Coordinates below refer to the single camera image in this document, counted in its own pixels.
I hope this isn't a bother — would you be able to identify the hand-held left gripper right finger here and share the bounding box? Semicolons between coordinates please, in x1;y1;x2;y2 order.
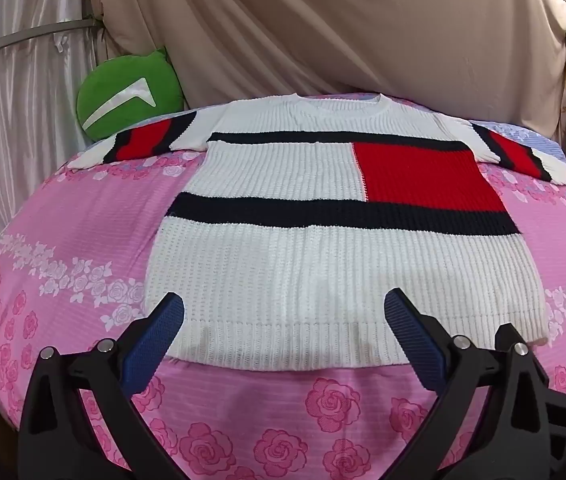
384;288;551;480

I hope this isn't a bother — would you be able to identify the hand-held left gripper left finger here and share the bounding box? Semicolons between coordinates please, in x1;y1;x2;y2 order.
17;291;186;480

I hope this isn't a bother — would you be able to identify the white red navy knit sweater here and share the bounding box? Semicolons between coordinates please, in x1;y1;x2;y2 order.
65;94;566;372

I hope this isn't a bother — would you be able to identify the pink blue floral bed sheet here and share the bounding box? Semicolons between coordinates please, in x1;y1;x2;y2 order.
0;91;566;480

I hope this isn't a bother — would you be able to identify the green pillow with white mark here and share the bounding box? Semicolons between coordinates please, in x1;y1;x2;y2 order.
76;47;185;142

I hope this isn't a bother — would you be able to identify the white satin curtain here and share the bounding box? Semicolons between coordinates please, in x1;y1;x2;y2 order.
0;0;108;261

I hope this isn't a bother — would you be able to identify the beige draped cloth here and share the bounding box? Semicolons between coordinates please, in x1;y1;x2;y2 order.
87;0;566;125

